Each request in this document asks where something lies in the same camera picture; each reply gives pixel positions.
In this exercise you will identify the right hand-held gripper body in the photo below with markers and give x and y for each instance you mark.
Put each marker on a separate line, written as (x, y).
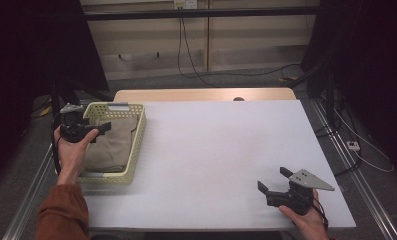
(296, 198)

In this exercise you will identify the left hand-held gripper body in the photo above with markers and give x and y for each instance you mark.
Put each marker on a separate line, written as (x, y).
(73, 128)

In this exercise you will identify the beige cloth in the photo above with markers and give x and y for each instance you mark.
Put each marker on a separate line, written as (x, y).
(114, 146)

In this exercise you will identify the pale yellow plastic basket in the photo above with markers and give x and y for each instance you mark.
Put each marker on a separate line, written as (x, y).
(137, 140)

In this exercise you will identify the person's right hand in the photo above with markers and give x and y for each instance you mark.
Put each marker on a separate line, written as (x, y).
(309, 226)

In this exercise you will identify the person's left hand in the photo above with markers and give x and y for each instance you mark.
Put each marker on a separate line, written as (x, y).
(71, 160)

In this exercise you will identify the white table mat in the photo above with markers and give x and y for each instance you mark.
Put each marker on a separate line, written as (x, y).
(212, 160)

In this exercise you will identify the white power strip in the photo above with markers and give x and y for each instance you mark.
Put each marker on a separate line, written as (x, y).
(353, 145)

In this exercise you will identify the dark curtain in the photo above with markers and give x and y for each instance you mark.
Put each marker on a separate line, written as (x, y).
(379, 50)
(26, 50)

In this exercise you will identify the black horizontal metal bar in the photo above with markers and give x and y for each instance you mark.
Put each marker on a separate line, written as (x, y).
(202, 14)

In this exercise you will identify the aluminium rail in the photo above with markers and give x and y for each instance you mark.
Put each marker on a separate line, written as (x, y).
(371, 200)
(26, 200)

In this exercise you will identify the white wall socket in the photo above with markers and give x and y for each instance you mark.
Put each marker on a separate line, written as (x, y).
(185, 4)

